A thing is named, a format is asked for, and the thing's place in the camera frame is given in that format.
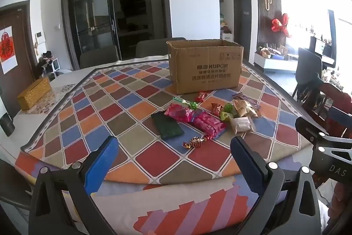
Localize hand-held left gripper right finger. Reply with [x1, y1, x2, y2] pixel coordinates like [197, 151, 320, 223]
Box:
[230, 136, 322, 235]

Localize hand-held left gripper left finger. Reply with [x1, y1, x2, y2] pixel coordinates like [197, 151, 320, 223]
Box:
[29, 136, 119, 235]

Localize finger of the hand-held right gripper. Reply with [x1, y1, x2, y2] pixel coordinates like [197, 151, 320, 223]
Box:
[295, 117, 328, 140]

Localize pink snack packet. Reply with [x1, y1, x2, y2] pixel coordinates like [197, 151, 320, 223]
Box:
[192, 111, 228, 139]
[164, 103, 197, 123]

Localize brown cardboard box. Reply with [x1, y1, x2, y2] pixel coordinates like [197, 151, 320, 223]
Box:
[166, 39, 244, 95]

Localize person's right forearm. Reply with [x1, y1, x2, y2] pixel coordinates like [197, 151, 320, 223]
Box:
[330, 181, 352, 235]

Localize wooden chair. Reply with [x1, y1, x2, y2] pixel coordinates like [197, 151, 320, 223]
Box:
[302, 82, 352, 139]

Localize beige snack packet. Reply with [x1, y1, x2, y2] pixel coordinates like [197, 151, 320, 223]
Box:
[229, 116, 256, 133]

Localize colourful checkered table mat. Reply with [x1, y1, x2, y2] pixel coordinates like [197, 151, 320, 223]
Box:
[20, 60, 319, 185]

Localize gold brown snack packet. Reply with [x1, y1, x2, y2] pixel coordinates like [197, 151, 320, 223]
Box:
[233, 99, 259, 119]

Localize red gold foil candy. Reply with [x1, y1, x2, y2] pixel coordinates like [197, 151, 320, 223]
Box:
[183, 134, 212, 149]

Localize dark chair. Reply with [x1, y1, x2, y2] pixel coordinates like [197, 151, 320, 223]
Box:
[292, 47, 324, 99]

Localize brown striped snack packet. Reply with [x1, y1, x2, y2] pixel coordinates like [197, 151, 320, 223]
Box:
[232, 94, 261, 112]

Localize small orange red packet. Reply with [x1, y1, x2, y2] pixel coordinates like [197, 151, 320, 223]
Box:
[211, 103, 224, 116]

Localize white low cabinet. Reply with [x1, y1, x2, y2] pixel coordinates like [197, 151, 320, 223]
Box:
[254, 51, 299, 74]

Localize pastel printed tablecloth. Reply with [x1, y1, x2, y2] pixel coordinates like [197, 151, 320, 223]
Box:
[15, 152, 288, 235]

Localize dark green snack packet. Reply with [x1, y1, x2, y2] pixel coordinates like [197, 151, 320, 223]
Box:
[151, 112, 184, 140]

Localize computer monitor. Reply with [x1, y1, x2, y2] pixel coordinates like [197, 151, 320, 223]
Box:
[309, 36, 334, 60]

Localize green lollipop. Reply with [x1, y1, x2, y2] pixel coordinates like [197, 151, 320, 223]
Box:
[173, 97, 199, 109]

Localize yellow woven box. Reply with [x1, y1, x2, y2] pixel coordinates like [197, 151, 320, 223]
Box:
[17, 78, 53, 111]

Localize small black device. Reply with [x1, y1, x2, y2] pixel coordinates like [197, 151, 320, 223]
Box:
[0, 113, 16, 137]

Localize red bow decoration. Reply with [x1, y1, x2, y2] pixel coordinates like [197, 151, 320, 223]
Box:
[272, 13, 292, 38]

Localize grey dining chair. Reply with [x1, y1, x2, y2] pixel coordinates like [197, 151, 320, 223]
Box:
[80, 45, 119, 69]
[136, 37, 187, 58]

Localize dark interior door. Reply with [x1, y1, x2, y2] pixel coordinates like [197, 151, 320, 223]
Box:
[232, 0, 252, 60]

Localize brown wooden door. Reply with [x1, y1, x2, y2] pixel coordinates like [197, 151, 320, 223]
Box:
[0, 0, 38, 118]

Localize red white door poster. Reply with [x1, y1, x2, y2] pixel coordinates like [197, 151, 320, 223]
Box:
[0, 26, 18, 75]

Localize glass sliding doors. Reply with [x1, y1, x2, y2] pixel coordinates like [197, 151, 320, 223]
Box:
[62, 0, 171, 71]

